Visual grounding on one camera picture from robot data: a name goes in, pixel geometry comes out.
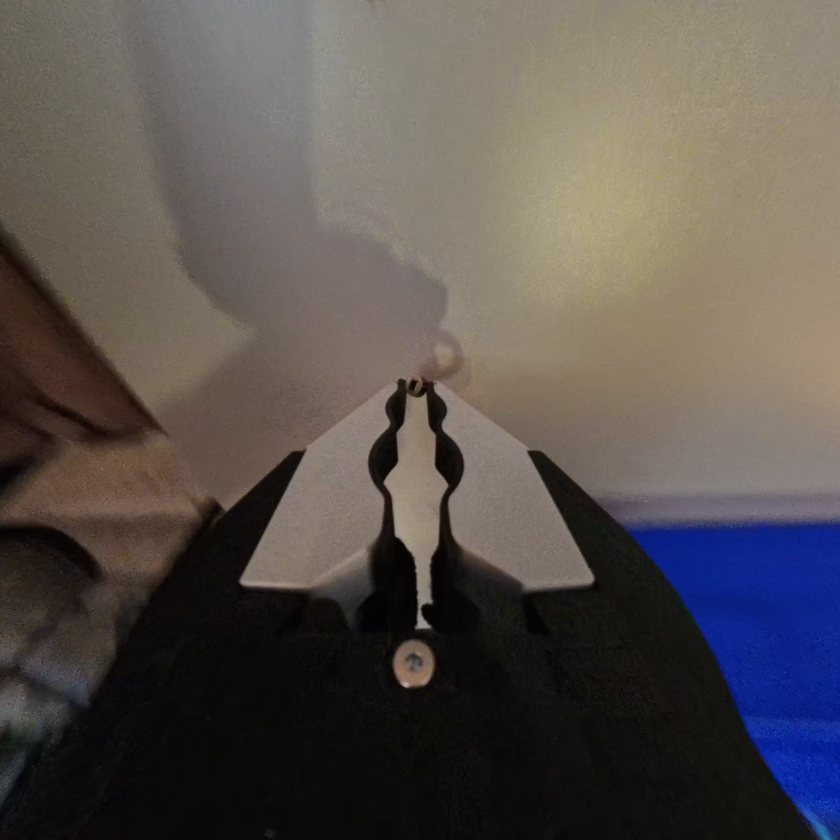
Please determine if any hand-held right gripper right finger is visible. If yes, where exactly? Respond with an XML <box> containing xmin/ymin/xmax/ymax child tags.
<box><xmin>428</xmin><ymin>382</ymin><xmax>595</xmax><ymax>603</ymax></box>

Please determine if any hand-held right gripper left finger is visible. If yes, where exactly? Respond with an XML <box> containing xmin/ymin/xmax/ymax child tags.
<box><xmin>239</xmin><ymin>381</ymin><xmax>404</xmax><ymax>629</ymax></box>

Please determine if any person in brown shirt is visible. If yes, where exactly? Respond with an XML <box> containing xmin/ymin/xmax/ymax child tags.
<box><xmin>0</xmin><ymin>223</ymin><xmax>221</xmax><ymax>775</ymax></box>

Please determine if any blue plastic bin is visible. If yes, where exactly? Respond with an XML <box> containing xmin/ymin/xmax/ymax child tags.
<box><xmin>620</xmin><ymin>521</ymin><xmax>840</xmax><ymax>834</ymax></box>

